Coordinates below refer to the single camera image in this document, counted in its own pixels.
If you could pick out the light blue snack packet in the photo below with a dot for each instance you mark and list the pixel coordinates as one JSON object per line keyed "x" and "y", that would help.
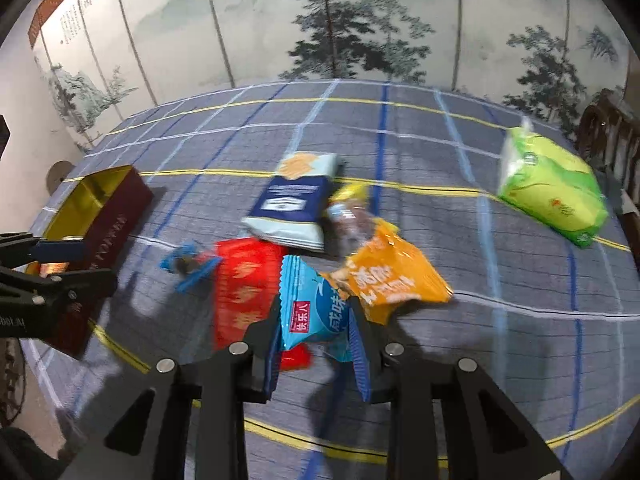
{"x": 315, "y": 310}

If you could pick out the clear spicy strips packet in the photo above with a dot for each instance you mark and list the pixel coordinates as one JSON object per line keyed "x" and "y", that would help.
{"x": 52, "y": 269}

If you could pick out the orange snack packet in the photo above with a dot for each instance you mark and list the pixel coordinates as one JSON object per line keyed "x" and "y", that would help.
{"x": 395, "y": 275}

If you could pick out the small blue dark-filled packet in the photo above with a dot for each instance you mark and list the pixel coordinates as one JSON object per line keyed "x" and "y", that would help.
{"x": 187, "y": 262}

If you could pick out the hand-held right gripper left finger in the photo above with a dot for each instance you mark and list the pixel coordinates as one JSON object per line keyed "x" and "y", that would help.
{"x": 271, "y": 365}

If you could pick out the gold and red tin box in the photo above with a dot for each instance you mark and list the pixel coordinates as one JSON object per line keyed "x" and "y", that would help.
{"x": 107, "y": 230}

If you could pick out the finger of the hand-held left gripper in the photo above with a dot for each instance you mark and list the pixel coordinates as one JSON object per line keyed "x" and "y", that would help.
{"x": 75, "y": 285}
{"x": 55, "y": 250}

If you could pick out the navy and white cracker packet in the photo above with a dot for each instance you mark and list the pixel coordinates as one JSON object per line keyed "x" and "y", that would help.
{"x": 292, "y": 200}

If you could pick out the blue plaid tablecloth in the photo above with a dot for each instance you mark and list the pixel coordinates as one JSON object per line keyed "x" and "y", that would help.
{"x": 500, "y": 335}

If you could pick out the dark carved wooden chair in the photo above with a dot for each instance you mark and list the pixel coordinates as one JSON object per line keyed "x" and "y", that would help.
{"x": 610, "y": 130}

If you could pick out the painted folding screen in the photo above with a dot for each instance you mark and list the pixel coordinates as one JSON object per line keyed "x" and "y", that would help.
{"x": 350, "y": 20}

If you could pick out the clear yellow-ended snack packet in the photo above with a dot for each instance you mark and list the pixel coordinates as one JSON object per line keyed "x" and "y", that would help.
{"x": 350, "y": 217}

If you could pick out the green tissue pack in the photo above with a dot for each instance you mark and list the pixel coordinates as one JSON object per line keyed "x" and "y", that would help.
{"x": 550, "y": 190}

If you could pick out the red snack packet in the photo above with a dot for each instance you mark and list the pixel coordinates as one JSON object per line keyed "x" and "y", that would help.
{"x": 242, "y": 285}

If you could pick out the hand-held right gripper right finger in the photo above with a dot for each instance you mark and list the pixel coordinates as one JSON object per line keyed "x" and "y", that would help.
{"x": 361, "y": 365}

